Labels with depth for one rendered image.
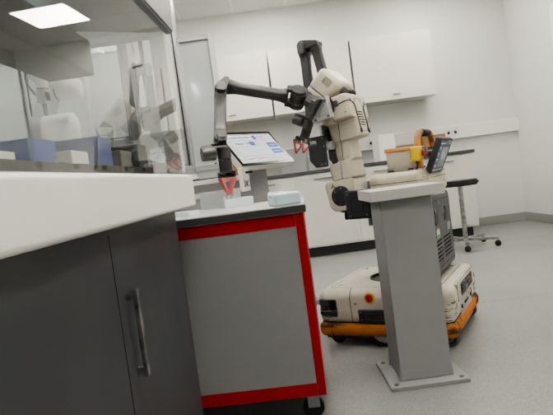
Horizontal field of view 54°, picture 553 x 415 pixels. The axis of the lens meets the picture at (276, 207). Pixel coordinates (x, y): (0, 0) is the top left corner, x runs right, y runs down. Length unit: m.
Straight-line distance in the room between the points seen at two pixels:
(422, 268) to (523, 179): 4.84
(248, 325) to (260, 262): 0.23
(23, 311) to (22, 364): 0.07
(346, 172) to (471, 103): 4.11
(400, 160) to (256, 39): 4.03
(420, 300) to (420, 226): 0.28
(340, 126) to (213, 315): 1.31
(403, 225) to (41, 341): 1.49
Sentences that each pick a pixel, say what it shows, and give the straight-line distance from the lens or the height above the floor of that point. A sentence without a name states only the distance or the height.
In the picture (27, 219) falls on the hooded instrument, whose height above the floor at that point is 0.84.
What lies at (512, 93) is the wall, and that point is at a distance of 6.94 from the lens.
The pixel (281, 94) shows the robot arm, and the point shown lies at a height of 1.27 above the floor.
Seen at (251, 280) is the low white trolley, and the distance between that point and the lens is 1.88.
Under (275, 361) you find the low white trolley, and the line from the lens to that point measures 1.94.
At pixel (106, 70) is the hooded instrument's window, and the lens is 1.18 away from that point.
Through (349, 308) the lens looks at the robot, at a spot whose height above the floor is 0.19.
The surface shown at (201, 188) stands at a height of 0.86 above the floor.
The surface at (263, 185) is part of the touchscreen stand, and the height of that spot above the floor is 0.82.
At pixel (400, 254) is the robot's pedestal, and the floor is 0.51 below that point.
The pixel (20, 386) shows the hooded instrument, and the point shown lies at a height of 0.61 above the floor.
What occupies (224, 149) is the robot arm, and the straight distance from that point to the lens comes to 2.30.
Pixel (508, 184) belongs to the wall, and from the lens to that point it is 6.85.
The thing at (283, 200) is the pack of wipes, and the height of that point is 0.78.
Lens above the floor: 0.85
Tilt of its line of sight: 3 degrees down
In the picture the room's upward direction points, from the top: 8 degrees counter-clockwise
